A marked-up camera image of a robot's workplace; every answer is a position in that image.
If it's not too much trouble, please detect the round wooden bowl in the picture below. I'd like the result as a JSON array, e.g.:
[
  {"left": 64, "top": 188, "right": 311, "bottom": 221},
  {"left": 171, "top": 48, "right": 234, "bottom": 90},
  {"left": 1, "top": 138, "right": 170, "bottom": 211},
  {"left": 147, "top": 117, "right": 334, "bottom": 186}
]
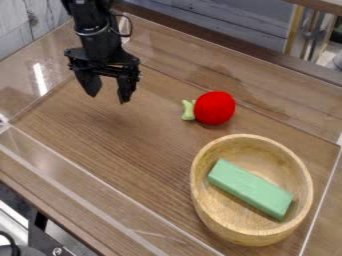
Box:
[{"left": 190, "top": 134, "right": 314, "bottom": 247}]

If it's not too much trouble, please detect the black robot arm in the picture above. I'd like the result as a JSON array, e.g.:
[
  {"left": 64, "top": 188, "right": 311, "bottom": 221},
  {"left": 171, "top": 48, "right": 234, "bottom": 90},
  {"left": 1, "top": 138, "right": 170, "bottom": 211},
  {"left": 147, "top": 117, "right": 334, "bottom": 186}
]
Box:
[{"left": 60, "top": 0, "right": 140, "bottom": 104}]

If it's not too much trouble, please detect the gold metal chair frame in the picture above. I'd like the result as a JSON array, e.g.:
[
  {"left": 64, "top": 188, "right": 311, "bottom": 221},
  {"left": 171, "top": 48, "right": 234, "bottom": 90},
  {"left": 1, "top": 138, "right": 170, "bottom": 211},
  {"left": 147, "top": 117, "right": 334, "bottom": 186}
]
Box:
[{"left": 284, "top": 4, "right": 338, "bottom": 63}]

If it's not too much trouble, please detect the red plush fruit green stem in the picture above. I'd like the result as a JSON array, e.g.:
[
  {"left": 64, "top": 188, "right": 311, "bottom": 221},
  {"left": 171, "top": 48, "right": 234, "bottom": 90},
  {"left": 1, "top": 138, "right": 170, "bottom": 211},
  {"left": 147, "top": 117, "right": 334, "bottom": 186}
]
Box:
[{"left": 180, "top": 91, "right": 238, "bottom": 126}]

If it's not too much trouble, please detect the clear acrylic tray wall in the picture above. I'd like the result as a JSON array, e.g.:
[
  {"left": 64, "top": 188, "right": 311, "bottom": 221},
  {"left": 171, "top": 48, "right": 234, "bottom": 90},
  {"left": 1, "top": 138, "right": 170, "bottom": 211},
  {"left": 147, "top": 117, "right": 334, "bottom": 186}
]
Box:
[{"left": 0, "top": 115, "right": 223, "bottom": 256}]

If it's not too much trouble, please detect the green rectangular block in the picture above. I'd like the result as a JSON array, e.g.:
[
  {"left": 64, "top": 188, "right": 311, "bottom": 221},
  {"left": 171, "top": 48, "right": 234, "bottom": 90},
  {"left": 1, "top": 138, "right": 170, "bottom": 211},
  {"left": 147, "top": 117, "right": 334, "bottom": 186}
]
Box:
[{"left": 207, "top": 159, "right": 294, "bottom": 220}]

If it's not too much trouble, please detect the clear acrylic corner bracket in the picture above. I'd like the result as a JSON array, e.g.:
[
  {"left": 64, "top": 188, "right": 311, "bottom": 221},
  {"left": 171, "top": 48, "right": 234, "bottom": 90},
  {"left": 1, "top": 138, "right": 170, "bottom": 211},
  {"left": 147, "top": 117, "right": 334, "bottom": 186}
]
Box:
[{"left": 117, "top": 14, "right": 132, "bottom": 43}]

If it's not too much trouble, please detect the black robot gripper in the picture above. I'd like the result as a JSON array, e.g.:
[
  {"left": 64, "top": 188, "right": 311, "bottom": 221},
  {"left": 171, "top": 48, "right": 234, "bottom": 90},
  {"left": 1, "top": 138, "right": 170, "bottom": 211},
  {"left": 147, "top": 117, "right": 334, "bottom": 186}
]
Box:
[{"left": 64, "top": 28, "right": 140, "bottom": 104}]

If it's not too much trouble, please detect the black table clamp mount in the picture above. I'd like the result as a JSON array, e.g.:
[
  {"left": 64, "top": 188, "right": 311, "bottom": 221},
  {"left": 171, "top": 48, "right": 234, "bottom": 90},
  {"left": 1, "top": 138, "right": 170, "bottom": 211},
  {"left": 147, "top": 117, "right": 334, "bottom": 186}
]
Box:
[{"left": 0, "top": 211, "right": 77, "bottom": 256}]

